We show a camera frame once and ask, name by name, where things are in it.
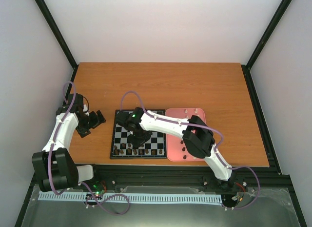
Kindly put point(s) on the black aluminium frame rail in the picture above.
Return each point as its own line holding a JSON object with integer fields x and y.
{"x": 117, "y": 177}

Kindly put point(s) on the pink plastic tray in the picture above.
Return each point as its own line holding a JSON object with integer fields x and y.
{"x": 175, "y": 144}

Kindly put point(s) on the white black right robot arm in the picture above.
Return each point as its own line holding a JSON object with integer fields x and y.
{"x": 142, "y": 119}

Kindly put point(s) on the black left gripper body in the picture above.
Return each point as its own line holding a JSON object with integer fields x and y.
{"x": 87, "y": 123}

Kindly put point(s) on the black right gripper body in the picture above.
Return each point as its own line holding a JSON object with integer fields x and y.
{"x": 140, "y": 138}

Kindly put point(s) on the light blue cable duct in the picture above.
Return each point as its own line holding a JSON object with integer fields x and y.
{"x": 138, "y": 198}

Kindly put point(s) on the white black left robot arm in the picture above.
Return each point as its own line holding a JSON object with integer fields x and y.
{"x": 54, "y": 167}

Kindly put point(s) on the black white chess board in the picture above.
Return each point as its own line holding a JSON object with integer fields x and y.
{"x": 120, "y": 136}

